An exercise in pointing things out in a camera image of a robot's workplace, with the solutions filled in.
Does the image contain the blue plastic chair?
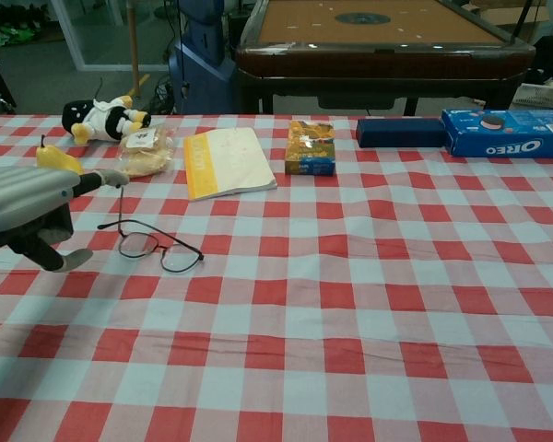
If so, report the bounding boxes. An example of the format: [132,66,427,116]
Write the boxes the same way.
[168,0,241,115]

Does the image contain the bagged bread snack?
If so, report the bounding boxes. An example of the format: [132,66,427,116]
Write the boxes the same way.
[118,127,176,179]

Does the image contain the black white plush toy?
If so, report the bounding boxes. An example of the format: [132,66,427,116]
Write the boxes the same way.
[61,95,152,146]

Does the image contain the brown wooden game table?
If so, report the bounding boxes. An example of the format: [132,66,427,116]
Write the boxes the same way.
[233,0,537,117]

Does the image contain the yellow pear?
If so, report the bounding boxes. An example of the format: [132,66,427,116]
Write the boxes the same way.
[35,134,85,176]

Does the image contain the wire-rim eyeglasses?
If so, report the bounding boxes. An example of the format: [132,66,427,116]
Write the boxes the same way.
[97,182,206,273]

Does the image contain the black cable bundle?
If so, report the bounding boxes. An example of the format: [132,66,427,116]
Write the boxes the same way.
[150,76,177,115]

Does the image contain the white bag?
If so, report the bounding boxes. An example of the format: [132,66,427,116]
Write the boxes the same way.
[513,73,553,111]

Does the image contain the blue Oreo cookie box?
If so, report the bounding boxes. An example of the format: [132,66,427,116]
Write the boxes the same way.
[441,108,553,158]

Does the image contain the yellow white notebook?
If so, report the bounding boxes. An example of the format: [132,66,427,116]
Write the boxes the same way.
[182,127,278,202]

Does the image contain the red white checkered tablecloth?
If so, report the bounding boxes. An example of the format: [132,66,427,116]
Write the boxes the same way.
[0,112,553,442]

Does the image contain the yellow snack box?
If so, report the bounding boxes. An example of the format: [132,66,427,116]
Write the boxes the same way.
[285,119,336,177]

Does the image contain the wooden pole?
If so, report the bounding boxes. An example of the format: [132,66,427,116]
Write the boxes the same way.
[127,0,142,99]

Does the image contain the dark blue case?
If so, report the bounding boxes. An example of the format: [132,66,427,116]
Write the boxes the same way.
[355,117,448,149]

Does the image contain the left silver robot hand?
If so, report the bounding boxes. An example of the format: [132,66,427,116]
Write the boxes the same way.
[0,166,130,273]

